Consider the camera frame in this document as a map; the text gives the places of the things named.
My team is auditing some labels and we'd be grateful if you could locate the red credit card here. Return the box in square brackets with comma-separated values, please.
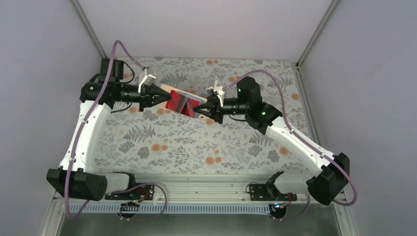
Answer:
[165, 90, 188, 114]
[180, 98, 202, 118]

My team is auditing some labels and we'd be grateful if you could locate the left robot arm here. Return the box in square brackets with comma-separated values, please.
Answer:
[46, 59, 171, 201]

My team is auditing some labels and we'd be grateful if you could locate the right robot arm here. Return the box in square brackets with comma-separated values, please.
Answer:
[193, 77, 350, 205]

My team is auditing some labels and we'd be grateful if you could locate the floral patterned table mat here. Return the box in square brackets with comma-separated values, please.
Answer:
[95, 58, 308, 174]

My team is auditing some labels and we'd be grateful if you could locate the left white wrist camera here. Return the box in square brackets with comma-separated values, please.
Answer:
[138, 67, 156, 93]

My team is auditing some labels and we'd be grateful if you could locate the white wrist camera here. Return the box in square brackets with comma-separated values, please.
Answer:
[138, 67, 156, 93]
[206, 80, 225, 107]

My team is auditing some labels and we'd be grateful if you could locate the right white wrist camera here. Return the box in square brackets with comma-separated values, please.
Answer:
[206, 80, 225, 107]

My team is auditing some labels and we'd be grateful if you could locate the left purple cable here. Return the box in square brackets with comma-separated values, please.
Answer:
[63, 40, 167, 222]

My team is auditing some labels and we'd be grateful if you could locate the purple cable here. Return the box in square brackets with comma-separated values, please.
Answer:
[223, 70, 358, 222]
[63, 40, 167, 222]

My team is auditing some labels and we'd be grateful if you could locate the aluminium mounting rail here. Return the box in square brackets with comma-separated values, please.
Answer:
[54, 179, 346, 204]

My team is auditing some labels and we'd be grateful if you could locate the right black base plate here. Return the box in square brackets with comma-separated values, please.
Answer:
[246, 183, 298, 202]

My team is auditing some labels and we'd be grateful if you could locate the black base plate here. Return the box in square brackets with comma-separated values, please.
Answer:
[104, 185, 154, 201]
[246, 183, 298, 202]

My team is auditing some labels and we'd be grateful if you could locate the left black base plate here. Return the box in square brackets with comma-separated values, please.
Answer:
[104, 185, 154, 201]

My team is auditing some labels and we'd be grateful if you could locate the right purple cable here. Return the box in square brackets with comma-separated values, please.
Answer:
[223, 70, 358, 222]

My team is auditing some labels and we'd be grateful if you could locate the grey slotted cable duct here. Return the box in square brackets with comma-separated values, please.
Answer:
[82, 203, 270, 215]

